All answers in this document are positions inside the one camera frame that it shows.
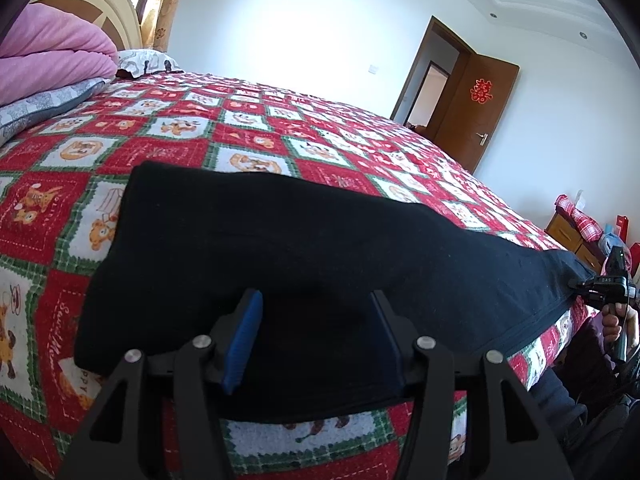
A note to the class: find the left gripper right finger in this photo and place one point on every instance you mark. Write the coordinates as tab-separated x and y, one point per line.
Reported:
506	435

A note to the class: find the pink folded blanket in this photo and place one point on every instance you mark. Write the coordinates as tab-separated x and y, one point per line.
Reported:
47	49

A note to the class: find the silver door handle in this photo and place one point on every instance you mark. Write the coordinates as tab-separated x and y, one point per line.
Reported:
483	138

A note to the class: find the white patterned pillow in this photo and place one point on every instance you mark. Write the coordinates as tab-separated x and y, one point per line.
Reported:
136	63

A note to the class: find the grey patterned pillow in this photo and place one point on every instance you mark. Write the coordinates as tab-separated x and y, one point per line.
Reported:
25	113

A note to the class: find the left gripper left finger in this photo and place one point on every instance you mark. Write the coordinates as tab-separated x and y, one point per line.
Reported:
123	435

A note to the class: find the brown wooden door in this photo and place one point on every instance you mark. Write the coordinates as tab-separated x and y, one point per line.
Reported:
456	134

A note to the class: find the wooden bedside cabinet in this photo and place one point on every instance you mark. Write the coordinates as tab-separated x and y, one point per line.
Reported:
566	233

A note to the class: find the red checked cloth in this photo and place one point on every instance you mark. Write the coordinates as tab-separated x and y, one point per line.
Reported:
588	228

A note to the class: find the right hand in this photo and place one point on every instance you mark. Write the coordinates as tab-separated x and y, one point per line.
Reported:
617	324

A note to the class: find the red double happiness decal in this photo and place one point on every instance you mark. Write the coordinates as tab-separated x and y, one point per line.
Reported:
481	91

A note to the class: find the black pants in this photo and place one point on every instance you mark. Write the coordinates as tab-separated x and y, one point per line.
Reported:
189	242

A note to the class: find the yellow right curtain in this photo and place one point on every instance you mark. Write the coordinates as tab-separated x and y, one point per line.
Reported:
157	19

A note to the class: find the red patchwork bedspread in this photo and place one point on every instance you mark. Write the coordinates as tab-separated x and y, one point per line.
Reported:
62	182

